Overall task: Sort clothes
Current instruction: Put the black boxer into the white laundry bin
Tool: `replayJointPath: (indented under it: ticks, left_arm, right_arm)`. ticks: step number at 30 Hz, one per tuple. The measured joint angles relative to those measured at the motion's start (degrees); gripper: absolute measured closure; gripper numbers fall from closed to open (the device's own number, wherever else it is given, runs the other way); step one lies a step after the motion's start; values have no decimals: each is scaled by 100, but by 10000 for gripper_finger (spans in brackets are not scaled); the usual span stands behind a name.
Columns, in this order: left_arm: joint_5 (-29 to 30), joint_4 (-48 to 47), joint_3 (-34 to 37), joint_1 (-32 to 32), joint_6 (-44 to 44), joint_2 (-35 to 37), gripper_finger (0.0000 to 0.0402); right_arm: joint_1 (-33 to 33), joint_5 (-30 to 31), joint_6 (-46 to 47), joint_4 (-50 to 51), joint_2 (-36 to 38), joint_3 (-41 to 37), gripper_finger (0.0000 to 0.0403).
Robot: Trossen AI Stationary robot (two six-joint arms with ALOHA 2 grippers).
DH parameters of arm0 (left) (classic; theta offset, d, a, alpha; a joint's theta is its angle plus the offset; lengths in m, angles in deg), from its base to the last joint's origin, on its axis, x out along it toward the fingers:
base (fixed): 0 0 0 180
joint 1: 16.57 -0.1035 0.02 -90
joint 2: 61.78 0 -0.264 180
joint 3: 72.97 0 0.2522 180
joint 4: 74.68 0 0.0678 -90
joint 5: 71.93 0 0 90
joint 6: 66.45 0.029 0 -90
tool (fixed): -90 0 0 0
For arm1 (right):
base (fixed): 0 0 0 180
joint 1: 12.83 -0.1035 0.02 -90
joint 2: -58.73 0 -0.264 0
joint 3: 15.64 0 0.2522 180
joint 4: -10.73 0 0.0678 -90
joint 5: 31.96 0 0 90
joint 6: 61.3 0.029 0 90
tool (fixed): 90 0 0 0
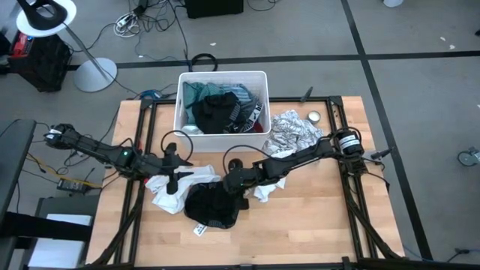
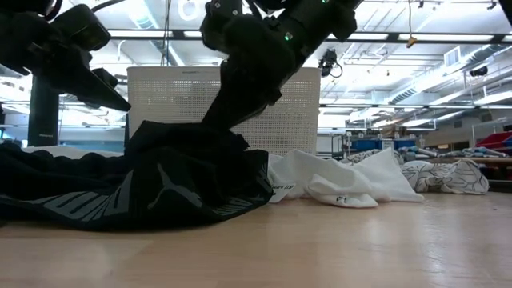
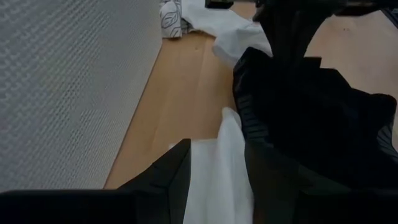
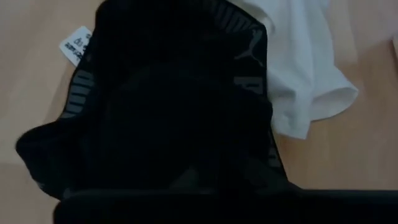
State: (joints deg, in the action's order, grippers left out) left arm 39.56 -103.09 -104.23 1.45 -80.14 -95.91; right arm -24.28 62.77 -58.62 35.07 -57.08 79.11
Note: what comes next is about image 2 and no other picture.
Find black ceiling camera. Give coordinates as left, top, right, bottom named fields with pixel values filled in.
left=318, top=48, right=344, bottom=79

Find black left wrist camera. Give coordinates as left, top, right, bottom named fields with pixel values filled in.
left=50, top=3, right=112, bottom=52

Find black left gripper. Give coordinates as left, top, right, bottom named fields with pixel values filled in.
left=0, top=11, right=132, bottom=113

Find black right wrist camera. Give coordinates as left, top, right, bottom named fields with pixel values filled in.
left=199, top=0, right=246, bottom=53

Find yellow hanging plug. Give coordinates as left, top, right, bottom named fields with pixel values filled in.
left=406, top=0, right=418, bottom=50

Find black aluminium frame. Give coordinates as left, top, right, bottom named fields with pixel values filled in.
left=107, top=28, right=512, bottom=45

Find white air vent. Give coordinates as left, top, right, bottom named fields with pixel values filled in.
left=442, top=45, right=462, bottom=68

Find white plastic laundry basket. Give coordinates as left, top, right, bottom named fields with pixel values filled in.
left=126, top=66, right=322, bottom=156

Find red storage bin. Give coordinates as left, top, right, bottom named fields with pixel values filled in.
left=474, top=131, right=512, bottom=150

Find white sock with label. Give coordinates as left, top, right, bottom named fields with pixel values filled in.
left=270, top=174, right=379, bottom=210

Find blue storage bins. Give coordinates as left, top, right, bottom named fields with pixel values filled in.
left=351, top=138, right=417, bottom=152

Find black printed garment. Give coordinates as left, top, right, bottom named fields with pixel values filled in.
left=0, top=119, right=274, bottom=232

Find plain white sock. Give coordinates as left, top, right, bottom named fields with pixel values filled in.
left=266, top=147, right=426, bottom=203

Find white cloth with grey print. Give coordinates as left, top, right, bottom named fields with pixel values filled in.
left=339, top=148, right=490, bottom=196

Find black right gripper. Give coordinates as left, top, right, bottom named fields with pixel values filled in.
left=201, top=14, right=298, bottom=130

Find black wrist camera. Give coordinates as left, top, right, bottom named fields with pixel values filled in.
left=50, top=3, right=112, bottom=52
left=199, top=0, right=246, bottom=53

